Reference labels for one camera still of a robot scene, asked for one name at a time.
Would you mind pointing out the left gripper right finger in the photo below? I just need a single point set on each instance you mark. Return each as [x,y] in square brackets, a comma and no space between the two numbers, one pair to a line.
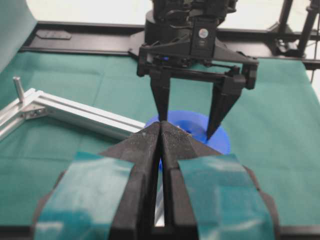
[211,196]

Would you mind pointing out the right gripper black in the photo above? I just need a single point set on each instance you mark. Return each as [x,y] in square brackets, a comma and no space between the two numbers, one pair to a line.
[199,43]

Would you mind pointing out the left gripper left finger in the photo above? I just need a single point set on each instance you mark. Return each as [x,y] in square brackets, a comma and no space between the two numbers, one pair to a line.
[110,196]

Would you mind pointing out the blue plastic gear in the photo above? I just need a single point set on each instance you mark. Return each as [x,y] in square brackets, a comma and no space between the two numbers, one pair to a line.
[220,140]

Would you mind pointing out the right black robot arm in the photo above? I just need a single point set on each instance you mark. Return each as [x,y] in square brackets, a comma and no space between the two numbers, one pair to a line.
[179,13]

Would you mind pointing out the green table cloth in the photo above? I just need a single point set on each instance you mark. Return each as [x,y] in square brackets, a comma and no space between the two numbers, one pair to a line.
[274,129]

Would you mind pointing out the black tripod stand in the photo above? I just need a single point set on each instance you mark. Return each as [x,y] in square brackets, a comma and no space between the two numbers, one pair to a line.
[295,27]

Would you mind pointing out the black table edge rail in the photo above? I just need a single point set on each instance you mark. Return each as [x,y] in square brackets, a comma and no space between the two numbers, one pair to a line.
[112,39]

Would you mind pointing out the square aluminium extrusion frame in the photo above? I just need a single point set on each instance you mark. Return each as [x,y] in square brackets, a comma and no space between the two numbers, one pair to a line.
[82,112]

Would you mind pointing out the steel shaft at frame corner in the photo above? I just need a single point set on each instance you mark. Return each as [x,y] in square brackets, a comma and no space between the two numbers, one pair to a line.
[19,88]

